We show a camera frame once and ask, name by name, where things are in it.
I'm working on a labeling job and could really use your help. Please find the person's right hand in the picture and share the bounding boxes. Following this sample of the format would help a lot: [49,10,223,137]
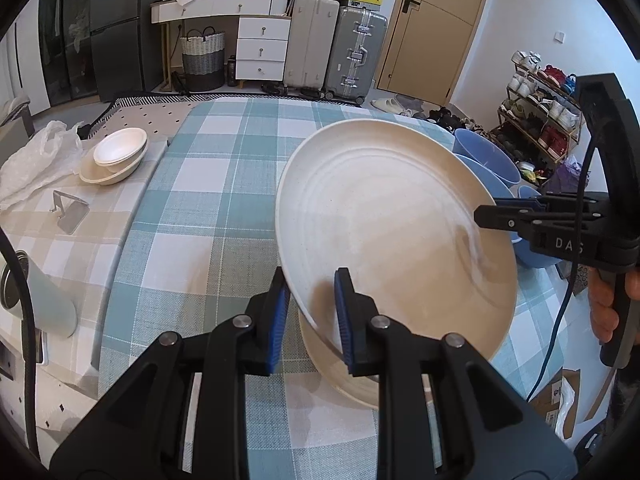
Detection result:
[587,266,621,346]

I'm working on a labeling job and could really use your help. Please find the wooden shoe rack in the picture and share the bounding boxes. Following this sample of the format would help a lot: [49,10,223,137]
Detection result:
[492,52,591,181]

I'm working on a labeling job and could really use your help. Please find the pile of dark sneakers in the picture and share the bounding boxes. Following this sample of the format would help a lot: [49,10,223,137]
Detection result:
[370,95,496,136]

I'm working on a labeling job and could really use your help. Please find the white tumbler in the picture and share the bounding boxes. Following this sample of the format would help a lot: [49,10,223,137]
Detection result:
[0,250,77,337]

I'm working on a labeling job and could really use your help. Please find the white plastic bag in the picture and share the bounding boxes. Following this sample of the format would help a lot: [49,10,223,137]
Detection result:
[0,120,83,211]

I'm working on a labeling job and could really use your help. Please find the tall dark glass cabinet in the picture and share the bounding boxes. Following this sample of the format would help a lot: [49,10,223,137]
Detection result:
[37,0,96,106]

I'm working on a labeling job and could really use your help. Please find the cream bowl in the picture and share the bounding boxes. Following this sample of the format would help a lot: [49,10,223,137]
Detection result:
[79,147,149,187]

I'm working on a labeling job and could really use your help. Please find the small white bowl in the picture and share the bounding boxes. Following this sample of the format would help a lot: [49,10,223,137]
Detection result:
[92,127,149,167]

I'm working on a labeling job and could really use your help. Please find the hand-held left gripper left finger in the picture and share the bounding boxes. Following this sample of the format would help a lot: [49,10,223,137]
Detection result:
[50,266,292,480]

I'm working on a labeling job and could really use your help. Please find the rows of assorted shoes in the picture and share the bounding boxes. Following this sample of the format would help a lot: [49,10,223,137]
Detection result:
[505,50,583,158]

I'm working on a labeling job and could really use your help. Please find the white dressing table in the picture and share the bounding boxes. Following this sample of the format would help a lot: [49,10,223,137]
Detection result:
[151,0,293,93]

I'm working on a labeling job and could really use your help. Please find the cream plate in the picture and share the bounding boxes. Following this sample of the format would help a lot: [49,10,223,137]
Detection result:
[298,305,383,411]
[275,120,519,366]

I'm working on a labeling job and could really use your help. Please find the grey refrigerator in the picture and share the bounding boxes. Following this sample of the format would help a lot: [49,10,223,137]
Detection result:
[90,0,173,103]

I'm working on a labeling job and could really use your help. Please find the woven laundry basket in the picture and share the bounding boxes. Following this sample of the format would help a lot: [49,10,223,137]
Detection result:
[180,27,227,92]

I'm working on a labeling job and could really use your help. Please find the metal phone stand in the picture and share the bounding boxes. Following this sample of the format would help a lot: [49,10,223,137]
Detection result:
[50,190,90,235]

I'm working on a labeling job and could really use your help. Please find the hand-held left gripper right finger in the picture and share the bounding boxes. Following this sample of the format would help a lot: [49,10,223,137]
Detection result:
[332,267,578,480]

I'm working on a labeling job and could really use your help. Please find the white suitcase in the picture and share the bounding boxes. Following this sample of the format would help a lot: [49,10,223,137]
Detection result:
[284,0,341,96]

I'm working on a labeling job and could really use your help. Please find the flattened cardboard piece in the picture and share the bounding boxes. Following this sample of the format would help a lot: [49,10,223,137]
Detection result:
[530,367,583,441]

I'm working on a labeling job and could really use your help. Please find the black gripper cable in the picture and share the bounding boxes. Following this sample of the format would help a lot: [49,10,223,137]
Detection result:
[0,227,43,461]

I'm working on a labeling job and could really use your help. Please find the teal checked tablecloth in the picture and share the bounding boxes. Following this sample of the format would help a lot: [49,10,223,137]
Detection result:
[97,97,568,480]

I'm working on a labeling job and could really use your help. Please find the silver suitcase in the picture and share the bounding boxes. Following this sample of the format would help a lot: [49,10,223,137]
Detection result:
[324,6,389,103]

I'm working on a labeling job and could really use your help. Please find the wooden door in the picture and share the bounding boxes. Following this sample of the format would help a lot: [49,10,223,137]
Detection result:
[375,0,496,106]

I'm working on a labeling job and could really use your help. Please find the person's right forearm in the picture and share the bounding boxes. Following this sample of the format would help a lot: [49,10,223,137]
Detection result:
[606,367,640,461]

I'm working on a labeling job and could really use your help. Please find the purple bag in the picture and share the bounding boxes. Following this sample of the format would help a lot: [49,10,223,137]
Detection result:
[555,155,591,196]

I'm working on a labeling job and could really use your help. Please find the beige checked cloth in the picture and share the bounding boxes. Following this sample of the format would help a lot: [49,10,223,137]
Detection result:
[0,137,168,411]

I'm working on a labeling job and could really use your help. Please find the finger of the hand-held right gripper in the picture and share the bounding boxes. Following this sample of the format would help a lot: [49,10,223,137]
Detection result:
[473,204,546,234]
[495,195,551,211]

